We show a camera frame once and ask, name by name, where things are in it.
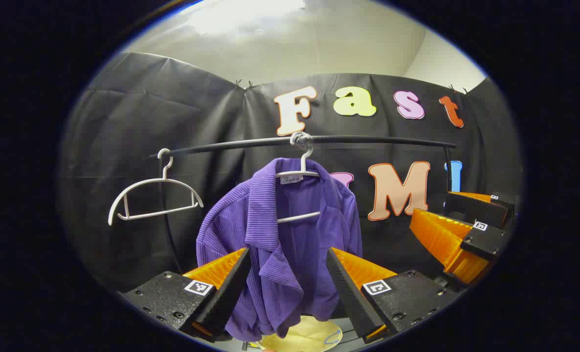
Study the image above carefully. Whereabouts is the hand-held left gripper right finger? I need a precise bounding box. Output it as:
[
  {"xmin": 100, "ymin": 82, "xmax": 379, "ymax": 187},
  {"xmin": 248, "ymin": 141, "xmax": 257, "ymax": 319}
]
[{"xmin": 325, "ymin": 247, "xmax": 461, "ymax": 344}]

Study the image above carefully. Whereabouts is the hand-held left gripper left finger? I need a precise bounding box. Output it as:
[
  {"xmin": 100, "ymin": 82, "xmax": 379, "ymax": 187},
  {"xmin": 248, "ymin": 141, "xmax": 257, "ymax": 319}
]
[{"xmin": 119, "ymin": 247, "xmax": 252, "ymax": 343}]

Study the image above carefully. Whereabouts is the purple ribbed shirt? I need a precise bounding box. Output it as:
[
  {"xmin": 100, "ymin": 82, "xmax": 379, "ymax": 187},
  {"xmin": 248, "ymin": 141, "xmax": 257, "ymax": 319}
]
[{"xmin": 195, "ymin": 157, "xmax": 364, "ymax": 342}]

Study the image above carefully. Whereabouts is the white plastic hanger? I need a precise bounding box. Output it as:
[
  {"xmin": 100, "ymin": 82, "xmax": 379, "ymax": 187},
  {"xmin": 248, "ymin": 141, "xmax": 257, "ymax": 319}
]
[
  {"xmin": 275, "ymin": 132, "xmax": 322, "ymax": 224},
  {"xmin": 108, "ymin": 148, "xmax": 204, "ymax": 226}
]

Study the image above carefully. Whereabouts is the black clothes rack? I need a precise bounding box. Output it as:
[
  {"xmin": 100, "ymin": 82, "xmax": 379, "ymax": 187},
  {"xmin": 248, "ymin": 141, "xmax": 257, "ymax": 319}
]
[{"xmin": 149, "ymin": 135, "xmax": 457, "ymax": 274}]

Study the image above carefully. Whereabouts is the black backdrop cloth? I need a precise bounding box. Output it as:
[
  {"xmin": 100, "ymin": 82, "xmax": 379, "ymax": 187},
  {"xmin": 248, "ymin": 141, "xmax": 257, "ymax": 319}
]
[{"xmin": 58, "ymin": 51, "xmax": 524, "ymax": 299}]

